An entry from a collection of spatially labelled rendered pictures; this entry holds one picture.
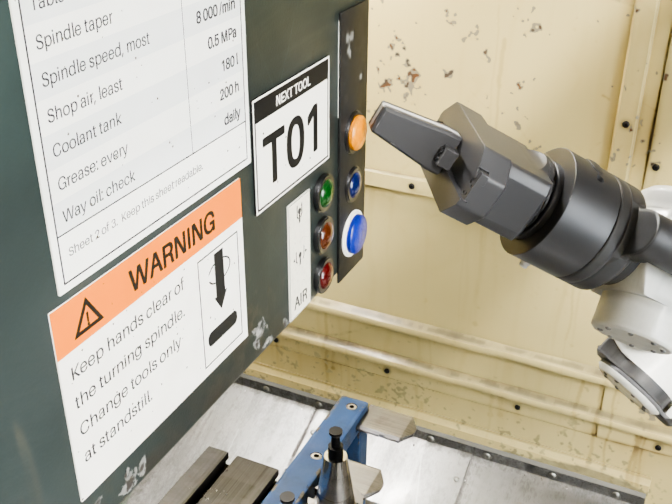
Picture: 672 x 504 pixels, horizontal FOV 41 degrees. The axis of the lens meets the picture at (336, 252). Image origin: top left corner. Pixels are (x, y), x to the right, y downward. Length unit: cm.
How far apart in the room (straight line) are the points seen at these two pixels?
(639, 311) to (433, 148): 20
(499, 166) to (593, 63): 72
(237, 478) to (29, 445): 117
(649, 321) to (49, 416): 45
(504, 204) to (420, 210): 85
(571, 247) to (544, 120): 71
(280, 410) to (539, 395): 52
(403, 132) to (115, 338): 28
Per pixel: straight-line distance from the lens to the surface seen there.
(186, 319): 48
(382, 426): 116
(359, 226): 65
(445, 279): 151
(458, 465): 168
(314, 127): 57
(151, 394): 47
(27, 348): 39
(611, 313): 70
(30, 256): 37
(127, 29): 40
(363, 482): 109
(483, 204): 60
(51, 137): 37
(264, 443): 176
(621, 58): 130
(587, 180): 65
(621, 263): 67
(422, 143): 63
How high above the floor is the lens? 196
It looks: 29 degrees down
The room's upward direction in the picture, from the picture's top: straight up
